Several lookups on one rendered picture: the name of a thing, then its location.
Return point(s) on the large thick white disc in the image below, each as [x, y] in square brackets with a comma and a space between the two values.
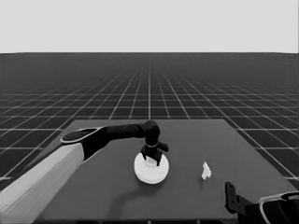
[145, 174]

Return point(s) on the small white T-shaped piece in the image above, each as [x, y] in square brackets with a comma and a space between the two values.
[206, 173]

